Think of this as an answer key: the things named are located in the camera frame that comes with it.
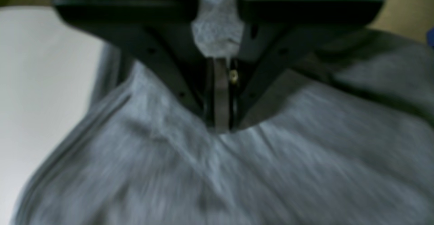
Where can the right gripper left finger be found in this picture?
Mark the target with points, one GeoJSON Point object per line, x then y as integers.
{"type": "Point", "coordinates": [159, 34]}

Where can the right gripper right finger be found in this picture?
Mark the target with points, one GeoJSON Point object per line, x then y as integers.
{"type": "Point", "coordinates": [278, 33]}

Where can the grey T-shirt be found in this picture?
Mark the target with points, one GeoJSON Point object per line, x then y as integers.
{"type": "Point", "coordinates": [342, 137]}

